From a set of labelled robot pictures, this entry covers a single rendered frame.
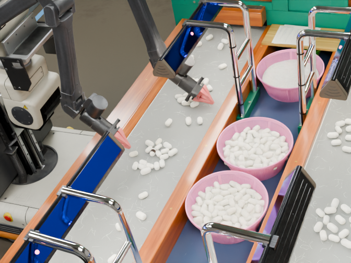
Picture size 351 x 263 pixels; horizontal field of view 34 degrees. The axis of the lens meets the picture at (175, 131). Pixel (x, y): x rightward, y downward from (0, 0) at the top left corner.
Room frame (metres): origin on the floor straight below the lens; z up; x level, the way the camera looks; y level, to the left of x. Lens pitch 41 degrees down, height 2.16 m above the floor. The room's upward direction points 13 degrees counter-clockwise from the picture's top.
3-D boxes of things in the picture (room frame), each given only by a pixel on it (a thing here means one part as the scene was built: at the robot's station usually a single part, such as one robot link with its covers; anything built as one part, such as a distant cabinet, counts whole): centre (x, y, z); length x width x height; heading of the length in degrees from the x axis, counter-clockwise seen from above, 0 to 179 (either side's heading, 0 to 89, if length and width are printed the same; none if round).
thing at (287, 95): (1.83, -0.50, 0.72); 0.27 x 0.27 x 0.10
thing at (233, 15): (2.24, -0.37, 0.83); 0.30 x 0.06 x 0.07; 57
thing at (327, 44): (2.01, -0.62, 0.77); 0.33 x 0.15 x 0.01; 57
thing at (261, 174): (1.46, -0.26, 0.72); 0.27 x 0.27 x 0.10
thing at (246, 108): (1.79, -0.24, 0.90); 0.20 x 0.19 x 0.45; 147
